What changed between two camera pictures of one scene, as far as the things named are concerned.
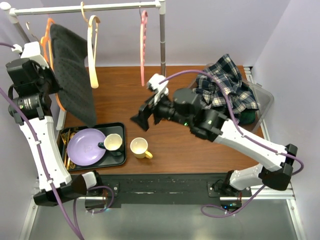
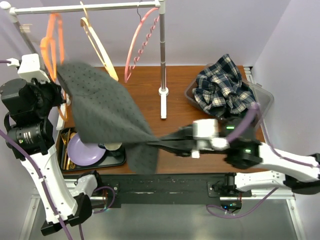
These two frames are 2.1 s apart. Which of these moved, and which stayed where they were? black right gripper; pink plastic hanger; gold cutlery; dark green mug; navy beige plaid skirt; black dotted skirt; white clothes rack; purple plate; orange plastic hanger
Moved: orange plastic hanger; black dotted skirt; pink plastic hanger; black right gripper
Stayed: navy beige plaid skirt; gold cutlery; purple plate; dark green mug; white clothes rack
